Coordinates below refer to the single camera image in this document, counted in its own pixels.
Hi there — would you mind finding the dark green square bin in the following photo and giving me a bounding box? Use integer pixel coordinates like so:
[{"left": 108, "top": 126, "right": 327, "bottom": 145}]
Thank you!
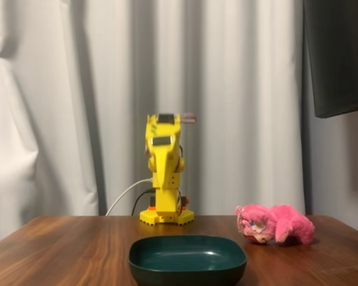
[{"left": 127, "top": 234, "right": 248, "bottom": 286}]

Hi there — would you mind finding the pink plush bear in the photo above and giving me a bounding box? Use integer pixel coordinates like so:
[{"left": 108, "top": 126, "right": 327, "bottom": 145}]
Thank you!
[{"left": 234, "top": 203, "right": 316, "bottom": 247}]

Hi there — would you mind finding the white cable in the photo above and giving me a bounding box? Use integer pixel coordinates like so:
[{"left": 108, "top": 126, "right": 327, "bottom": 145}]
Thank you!
[{"left": 105, "top": 178, "right": 155, "bottom": 217}]

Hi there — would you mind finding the white curtain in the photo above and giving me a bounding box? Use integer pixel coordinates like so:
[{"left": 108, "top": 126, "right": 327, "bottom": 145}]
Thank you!
[{"left": 0, "top": 0, "right": 307, "bottom": 248}]

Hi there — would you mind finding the black cable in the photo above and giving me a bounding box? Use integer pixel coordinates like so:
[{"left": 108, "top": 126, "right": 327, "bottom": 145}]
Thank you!
[{"left": 131, "top": 188, "right": 156, "bottom": 217}]

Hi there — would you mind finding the red servo cable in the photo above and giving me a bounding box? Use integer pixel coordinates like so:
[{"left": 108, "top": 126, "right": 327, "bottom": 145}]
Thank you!
[{"left": 178, "top": 112, "right": 197, "bottom": 125}]

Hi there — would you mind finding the yellow gripper black servo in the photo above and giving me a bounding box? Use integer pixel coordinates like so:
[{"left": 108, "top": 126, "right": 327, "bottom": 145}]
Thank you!
[{"left": 148, "top": 133, "right": 180, "bottom": 191}]

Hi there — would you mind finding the black hanging cloth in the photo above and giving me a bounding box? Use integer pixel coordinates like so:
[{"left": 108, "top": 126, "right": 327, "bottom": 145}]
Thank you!
[{"left": 303, "top": 0, "right": 358, "bottom": 119}]

